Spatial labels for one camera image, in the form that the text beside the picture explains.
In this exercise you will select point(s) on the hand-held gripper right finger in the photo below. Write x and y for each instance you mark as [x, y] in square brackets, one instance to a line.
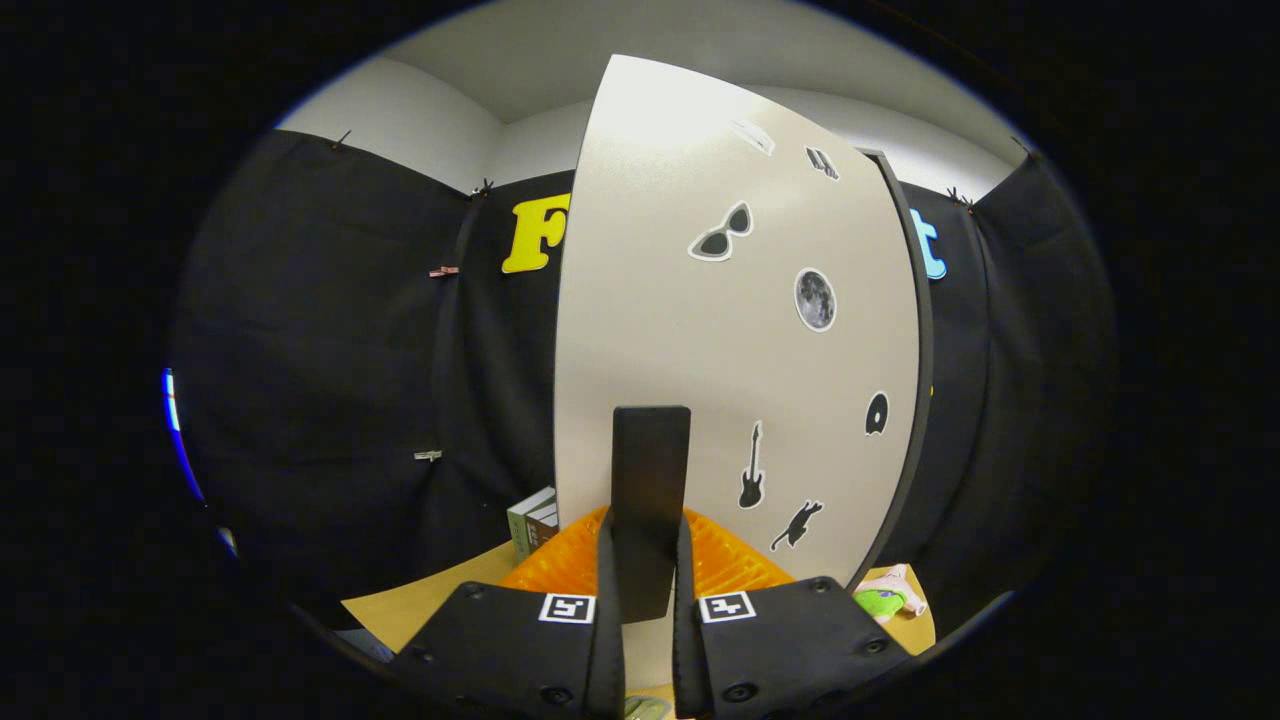
[684, 660]

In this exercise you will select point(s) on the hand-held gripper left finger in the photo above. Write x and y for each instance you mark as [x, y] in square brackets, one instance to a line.
[607, 660]

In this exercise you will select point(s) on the grey green rounded object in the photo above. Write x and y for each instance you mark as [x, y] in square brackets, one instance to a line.
[648, 709]

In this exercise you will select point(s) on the green book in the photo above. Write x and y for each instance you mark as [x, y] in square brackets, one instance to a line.
[520, 535]

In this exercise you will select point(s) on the brown book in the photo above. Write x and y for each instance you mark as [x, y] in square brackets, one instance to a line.
[545, 520]

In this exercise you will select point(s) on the green white plush toy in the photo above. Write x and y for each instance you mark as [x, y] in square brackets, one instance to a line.
[880, 602]

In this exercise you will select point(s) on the grey cabinet body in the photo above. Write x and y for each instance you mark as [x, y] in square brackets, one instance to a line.
[926, 350]

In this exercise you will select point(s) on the black backdrop cloth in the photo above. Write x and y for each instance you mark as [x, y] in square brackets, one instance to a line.
[320, 350]

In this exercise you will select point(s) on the row of black cloth clips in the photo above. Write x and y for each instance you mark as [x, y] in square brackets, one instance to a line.
[484, 188]

